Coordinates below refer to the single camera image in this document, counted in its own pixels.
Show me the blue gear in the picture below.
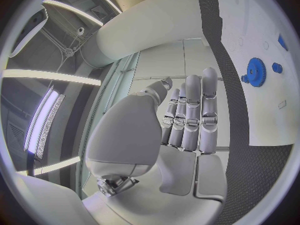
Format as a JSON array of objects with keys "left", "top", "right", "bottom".
[{"left": 246, "top": 57, "right": 268, "bottom": 88}]

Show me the blue block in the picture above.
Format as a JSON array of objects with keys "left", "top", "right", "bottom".
[{"left": 277, "top": 33, "right": 289, "bottom": 52}]

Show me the glowing light bar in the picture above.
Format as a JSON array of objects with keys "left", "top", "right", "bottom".
[{"left": 22, "top": 85, "right": 67, "bottom": 160}]

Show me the white task board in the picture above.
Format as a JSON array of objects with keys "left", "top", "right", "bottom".
[{"left": 215, "top": 0, "right": 297, "bottom": 147}]

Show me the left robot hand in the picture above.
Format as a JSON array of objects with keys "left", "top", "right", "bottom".
[{"left": 81, "top": 67, "right": 229, "bottom": 225}]

